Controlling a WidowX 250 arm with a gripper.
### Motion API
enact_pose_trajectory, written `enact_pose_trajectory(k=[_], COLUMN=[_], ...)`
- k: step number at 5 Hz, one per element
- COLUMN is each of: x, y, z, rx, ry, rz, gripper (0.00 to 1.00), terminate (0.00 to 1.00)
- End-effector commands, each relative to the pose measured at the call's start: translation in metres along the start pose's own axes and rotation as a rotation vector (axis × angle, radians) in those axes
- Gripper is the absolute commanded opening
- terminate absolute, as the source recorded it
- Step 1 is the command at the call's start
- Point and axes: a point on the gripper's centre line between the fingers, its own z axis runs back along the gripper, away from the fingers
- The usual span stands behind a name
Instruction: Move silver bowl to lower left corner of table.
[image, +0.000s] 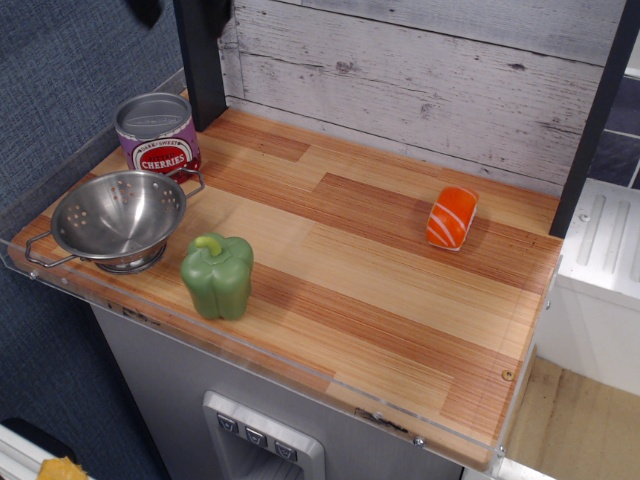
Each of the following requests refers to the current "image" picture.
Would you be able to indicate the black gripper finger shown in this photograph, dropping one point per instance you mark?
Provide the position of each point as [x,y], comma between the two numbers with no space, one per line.
[146,12]
[219,15]

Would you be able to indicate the silver metal colander bowl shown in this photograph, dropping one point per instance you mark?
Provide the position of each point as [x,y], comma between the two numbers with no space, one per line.
[121,221]

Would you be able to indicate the cherries toy can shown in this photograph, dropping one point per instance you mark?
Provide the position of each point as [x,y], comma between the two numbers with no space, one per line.
[157,133]

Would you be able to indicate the green toy bell pepper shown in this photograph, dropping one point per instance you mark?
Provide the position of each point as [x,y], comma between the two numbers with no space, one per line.
[217,273]

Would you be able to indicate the orange salmon sushi toy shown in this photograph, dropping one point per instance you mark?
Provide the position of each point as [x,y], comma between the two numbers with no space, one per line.
[451,217]

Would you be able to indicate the grey toy fridge cabinet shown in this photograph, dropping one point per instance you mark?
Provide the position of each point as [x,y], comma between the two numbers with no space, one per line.
[170,378]

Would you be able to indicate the yellow black object bottom left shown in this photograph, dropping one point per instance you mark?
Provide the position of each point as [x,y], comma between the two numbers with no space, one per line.
[28,452]

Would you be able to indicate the white toy sink counter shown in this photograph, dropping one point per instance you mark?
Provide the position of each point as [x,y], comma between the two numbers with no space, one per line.
[590,324]

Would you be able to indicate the dark right shelf post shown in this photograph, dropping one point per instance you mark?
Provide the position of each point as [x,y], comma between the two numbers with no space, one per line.
[605,96]

